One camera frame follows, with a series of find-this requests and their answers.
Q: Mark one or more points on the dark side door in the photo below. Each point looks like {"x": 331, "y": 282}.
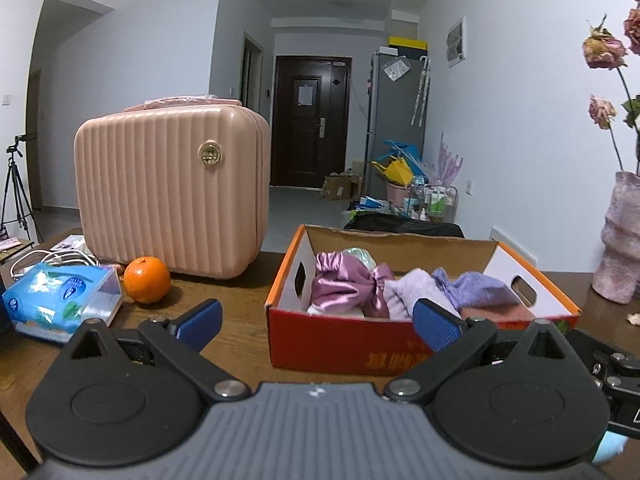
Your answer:
{"x": 251, "y": 70}

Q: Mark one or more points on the grey fridge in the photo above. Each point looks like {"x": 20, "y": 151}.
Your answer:
{"x": 390, "y": 120}

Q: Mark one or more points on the white folded umbrella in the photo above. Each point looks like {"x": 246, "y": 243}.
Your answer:
{"x": 421, "y": 90}

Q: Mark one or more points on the orange cardboard box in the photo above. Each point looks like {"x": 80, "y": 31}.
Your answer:
{"x": 340, "y": 345}

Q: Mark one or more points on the orange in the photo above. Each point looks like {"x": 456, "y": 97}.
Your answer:
{"x": 147, "y": 280}

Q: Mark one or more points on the brown carton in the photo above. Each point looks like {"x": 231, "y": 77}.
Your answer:
{"x": 340, "y": 187}

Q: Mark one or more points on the bunch of dried roses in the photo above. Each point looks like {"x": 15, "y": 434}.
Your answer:
{"x": 602, "y": 50}

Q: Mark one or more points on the purple knitted cloth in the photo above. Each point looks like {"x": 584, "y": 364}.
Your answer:
{"x": 475, "y": 287}

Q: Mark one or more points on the yellow box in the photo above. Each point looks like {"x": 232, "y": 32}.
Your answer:
{"x": 407, "y": 43}

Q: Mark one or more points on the white wall panel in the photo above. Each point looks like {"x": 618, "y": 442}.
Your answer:
{"x": 456, "y": 41}

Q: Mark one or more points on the black cloth bag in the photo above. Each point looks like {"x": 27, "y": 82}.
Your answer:
{"x": 400, "y": 225}

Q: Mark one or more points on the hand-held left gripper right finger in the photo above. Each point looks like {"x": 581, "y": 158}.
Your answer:
{"x": 435, "y": 326}

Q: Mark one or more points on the white paper notice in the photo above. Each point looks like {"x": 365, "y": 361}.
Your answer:
{"x": 306, "y": 95}

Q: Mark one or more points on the lilac fluffy sock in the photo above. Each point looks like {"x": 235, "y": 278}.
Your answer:
{"x": 407, "y": 292}

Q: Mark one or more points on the pink textured vase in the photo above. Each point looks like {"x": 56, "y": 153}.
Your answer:
{"x": 620, "y": 250}

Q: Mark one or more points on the blue folding rack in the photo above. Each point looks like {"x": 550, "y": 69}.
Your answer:
{"x": 405, "y": 150}

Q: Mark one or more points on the dark entrance door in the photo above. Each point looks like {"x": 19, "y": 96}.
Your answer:
{"x": 300, "y": 150}

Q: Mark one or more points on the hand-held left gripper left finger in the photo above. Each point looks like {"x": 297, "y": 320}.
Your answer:
{"x": 200, "y": 321}

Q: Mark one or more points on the pink bucket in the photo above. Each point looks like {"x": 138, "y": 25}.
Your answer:
{"x": 400, "y": 195}

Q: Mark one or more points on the pink ribbed suitcase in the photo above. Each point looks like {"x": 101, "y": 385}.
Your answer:
{"x": 165, "y": 210}

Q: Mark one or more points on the yellow bag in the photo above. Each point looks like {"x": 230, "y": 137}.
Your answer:
{"x": 395, "y": 172}

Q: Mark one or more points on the blue tissue pack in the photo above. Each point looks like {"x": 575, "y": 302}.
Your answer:
{"x": 55, "y": 300}

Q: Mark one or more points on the clear plastic bag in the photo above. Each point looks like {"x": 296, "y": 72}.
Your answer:
{"x": 396, "y": 69}

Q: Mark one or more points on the purple flower decoration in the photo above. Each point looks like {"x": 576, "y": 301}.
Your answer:
{"x": 450, "y": 160}

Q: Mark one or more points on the pink satin scrunchie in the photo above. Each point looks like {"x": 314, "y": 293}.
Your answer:
{"x": 345, "y": 285}

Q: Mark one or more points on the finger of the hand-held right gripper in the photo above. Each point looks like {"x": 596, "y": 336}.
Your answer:
{"x": 610, "y": 362}

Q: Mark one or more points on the black camera tripod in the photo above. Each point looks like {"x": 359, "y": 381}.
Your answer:
{"x": 14, "y": 180}

